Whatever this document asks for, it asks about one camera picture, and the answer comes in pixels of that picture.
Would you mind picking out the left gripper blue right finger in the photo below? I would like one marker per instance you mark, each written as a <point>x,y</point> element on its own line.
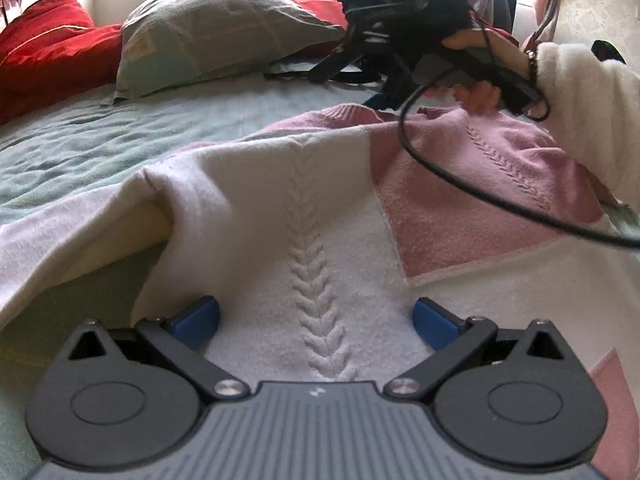
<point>456,344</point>

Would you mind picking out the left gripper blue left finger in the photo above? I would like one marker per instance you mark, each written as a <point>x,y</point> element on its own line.
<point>177,341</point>

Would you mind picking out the pink and white sweater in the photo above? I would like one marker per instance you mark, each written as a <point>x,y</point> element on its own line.
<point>350,239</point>

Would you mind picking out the wooden chair with clothes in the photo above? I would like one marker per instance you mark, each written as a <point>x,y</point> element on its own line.
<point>605,51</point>

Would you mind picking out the person's right hand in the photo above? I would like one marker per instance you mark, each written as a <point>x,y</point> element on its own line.
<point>485,72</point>

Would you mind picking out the red quilt behind backpack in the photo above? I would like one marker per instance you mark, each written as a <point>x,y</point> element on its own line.
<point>330,11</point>

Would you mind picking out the grey pillow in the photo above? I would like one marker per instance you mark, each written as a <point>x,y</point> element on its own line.
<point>169,43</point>

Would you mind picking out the white fleece right sleeve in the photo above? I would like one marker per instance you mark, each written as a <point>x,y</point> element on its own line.
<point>594,114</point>

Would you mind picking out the green plaid bed blanket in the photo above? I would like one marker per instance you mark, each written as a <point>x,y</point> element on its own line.
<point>125,124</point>

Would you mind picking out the red pillow at headboard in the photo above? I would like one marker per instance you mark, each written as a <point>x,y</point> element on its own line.
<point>53,51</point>

